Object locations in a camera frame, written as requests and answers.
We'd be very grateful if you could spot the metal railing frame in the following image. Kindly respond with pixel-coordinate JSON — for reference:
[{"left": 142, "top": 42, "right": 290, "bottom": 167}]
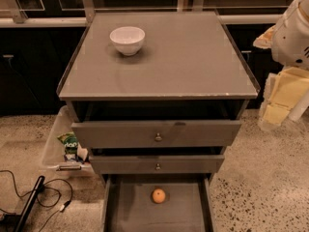
[{"left": 0, "top": 0, "right": 293, "bottom": 27}]

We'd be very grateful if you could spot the grey drawer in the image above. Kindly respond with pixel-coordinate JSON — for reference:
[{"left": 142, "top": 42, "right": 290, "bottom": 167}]
[
  {"left": 71, "top": 120, "right": 241, "bottom": 148},
  {"left": 90, "top": 155, "right": 224, "bottom": 174},
  {"left": 101, "top": 174, "right": 217, "bottom": 232}
]

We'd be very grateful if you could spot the orange fruit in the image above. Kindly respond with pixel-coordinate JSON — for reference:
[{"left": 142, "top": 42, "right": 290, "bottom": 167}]
[{"left": 152, "top": 188, "right": 166, "bottom": 204}]

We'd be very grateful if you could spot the grey drawer cabinet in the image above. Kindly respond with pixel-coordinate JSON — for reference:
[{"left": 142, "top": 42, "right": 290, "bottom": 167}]
[{"left": 56, "top": 11, "right": 261, "bottom": 186}]

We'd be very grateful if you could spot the grey top drawer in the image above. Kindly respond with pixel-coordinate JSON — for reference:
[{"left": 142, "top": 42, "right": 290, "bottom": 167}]
[{"left": 71, "top": 120, "right": 241, "bottom": 148}]

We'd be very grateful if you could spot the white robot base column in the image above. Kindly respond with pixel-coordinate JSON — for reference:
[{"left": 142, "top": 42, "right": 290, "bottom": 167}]
[{"left": 289, "top": 91, "right": 309, "bottom": 121}]

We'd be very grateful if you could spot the black cable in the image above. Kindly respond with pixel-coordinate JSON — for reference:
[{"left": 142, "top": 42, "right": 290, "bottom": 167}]
[{"left": 0, "top": 169, "right": 74, "bottom": 232}]

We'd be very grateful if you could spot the clear plastic bin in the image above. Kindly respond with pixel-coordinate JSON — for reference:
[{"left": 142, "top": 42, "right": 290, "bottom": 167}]
[{"left": 41, "top": 106, "right": 94, "bottom": 177}]

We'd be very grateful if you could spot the white ceramic bowl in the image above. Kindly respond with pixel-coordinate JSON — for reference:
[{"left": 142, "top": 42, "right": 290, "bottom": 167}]
[{"left": 109, "top": 26, "right": 146, "bottom": 56}]

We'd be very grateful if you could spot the grey bottom drawer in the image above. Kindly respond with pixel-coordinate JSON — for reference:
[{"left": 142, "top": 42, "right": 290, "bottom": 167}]
[{"left": 101, "top": 174, "right": 217, "bottom": 232}]

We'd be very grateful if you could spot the grey middle drawer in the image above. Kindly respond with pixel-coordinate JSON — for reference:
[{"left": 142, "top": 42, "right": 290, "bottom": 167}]
[{"left": 90, "top": 155, "right": 224, "bottom": 174}]

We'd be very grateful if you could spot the green snack bag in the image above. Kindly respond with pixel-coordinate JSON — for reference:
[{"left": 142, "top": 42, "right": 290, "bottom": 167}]
[{"left": 57, "top": 131, "right": 78, "bottom": 161}]

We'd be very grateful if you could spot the black bar tool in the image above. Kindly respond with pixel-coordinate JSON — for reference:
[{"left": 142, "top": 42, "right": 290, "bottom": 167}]
[{"left": 14, "top": 176, "right": 45, "bottom": 232}]

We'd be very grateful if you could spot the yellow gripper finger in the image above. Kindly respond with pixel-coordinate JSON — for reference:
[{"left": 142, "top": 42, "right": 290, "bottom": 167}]
[
  {"left": 253, "top": 26, "right": 274, "bottom": 49},
  {"left": 258, "top": 67, "right": 309, "bottom": 131}
]

